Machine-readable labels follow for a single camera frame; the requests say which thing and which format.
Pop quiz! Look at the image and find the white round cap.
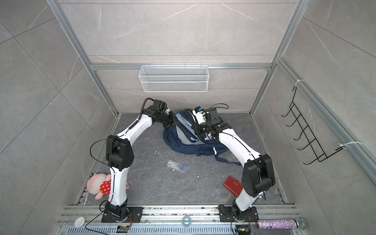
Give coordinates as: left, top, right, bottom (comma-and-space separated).
74, 216, 86, 228

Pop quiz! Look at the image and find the aluminium rail frame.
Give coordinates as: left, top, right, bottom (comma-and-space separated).
56, 204, 303, 235

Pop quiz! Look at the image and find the clear tape roll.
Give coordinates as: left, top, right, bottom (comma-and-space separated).
181, 215, 192, 228

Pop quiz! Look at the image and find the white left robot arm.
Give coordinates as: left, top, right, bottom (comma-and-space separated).
105, 98, 175, 221

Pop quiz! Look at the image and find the pink plush doll red dress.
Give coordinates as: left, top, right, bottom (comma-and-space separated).
86, 173, 112, 200

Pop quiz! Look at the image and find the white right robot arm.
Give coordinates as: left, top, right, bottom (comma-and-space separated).
193, 107, 276, 220

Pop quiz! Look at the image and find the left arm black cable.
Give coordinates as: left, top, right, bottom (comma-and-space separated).
137, 97, 155, 121

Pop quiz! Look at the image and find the navy blue student backpack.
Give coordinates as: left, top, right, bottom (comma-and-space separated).
163, 109, 230, 164

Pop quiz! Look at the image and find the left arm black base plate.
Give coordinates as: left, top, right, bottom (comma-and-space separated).
101, 207, 144, 223

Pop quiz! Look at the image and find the red wallet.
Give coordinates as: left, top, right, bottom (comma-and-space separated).
223, 176, 243, 197

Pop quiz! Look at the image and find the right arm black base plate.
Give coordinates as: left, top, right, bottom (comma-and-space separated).
218, 205, 259, 222

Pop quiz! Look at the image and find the glittery purple tube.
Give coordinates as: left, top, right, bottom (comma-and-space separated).
257, 217, 308, 230

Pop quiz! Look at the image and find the clear plastic eraser box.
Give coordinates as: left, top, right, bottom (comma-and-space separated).
166, 160, 187, 172

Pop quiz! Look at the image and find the black wire hook rack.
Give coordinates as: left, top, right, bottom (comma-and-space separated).
281, 87, 345, 165

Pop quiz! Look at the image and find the white wire mesh basket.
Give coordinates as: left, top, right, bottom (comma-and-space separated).
139, 65, 210, 93

